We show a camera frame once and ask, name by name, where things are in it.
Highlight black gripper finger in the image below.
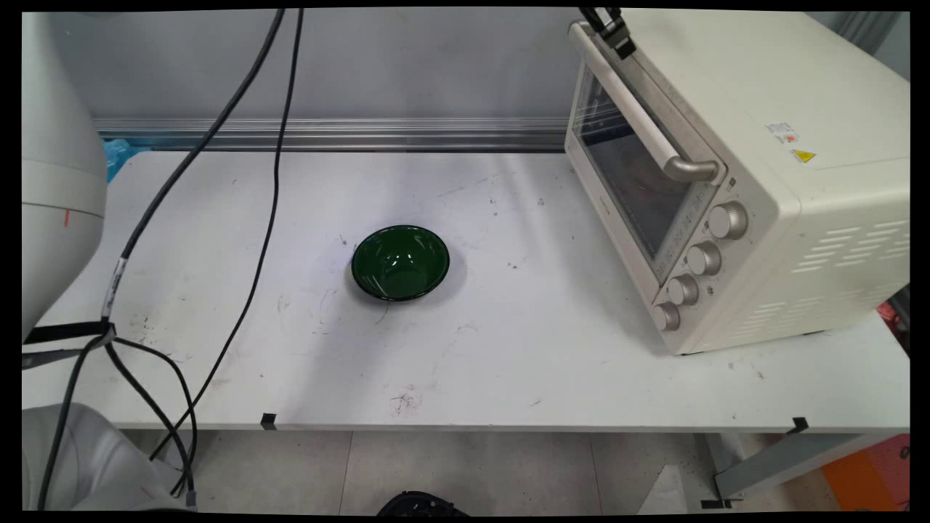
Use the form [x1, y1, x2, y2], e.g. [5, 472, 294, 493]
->
[579, 8, 615, 39]
[603, 8, 638, 61]

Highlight glass oven door with handle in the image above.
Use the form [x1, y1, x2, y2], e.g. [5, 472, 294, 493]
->
[565, 21, 728, 285]

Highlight silver oven knob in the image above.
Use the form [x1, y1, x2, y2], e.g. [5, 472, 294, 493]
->
[686, 241, 724, 277]
[708, 201, 749, 241]
[666, 274, 700, 307]
[651, 301, 682, 333]

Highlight cream toaster oven body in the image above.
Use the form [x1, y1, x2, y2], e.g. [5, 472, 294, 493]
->
[565, 9, 911, 356]

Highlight dark green round bowl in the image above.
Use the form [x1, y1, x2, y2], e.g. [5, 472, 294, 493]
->
[351, 224, 450, 303]

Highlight grey metal table leg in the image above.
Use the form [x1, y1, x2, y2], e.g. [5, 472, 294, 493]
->
[703, 433, 896, 503]

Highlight blue plastic bag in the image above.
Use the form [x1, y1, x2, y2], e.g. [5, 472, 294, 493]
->
[104, 139, 151, 184]

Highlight orange box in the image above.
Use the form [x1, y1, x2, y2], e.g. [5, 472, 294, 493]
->
[821, 434, 911, 512]

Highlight black round floor object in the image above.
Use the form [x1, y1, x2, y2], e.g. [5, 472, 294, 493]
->
[376, 490, 471, 517]

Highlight aluminium profile rail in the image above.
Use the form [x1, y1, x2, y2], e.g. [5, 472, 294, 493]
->
[92, 118, 570, 153]

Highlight thin black cable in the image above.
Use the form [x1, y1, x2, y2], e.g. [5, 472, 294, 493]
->
[148, 9, 305, 463]

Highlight thick black cable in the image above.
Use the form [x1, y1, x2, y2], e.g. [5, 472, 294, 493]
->
[36, 9, 286, 511]

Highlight black looped cable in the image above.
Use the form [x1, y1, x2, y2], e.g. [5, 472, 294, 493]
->
[105, 336, 199, 508]

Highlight black velcro strap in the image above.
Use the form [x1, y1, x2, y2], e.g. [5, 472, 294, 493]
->
[23, 321, 117, 346]

